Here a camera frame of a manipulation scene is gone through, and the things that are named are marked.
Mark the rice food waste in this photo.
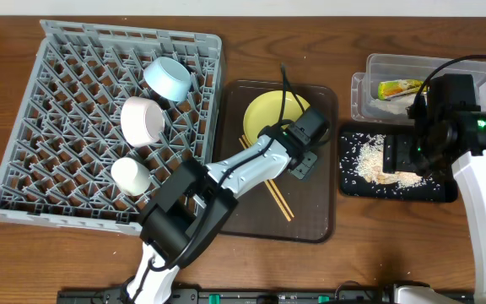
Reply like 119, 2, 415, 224
357, 137, 429, 187

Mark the green orange snack wrapper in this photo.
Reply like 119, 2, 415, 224
377, 79, 424, 100

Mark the light blue bowl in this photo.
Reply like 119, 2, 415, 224
143, 57, 192, 102

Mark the white plastic cup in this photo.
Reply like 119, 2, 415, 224
111, 157, 151, 196

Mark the white napkin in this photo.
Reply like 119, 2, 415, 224
369, 100, 413, 122

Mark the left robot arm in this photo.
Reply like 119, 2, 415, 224
121, 107, 331, 303

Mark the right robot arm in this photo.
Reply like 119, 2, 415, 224
383, 73, 486, 303

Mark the black waste tray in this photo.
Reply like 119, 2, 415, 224
338, 122, 458, 203

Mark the clear plastic waste bin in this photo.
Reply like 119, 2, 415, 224
351, 53, 486, 126

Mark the dark brown serving tray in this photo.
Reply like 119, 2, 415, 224
213, 80, 338, 243

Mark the wooden chopstick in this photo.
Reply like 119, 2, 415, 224
238, 137, 292, 223
241, 133, 295, 220

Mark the yellow round plate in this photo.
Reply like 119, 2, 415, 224
243, 90, 310, 145

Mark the grey plastic dish rack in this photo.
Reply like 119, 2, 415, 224
0, 20, 225, 236

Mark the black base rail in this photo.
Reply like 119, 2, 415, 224
56, 287, 476, 304

